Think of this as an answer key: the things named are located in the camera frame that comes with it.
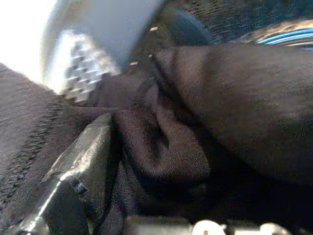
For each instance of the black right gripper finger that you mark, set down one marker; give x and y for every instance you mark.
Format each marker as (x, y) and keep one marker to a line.
(85, 156)

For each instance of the black garment with red tag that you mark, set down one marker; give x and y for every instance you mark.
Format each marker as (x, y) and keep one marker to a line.
(195, 122)

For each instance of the white washing machine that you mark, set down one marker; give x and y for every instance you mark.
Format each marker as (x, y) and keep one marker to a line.
(97, 19)

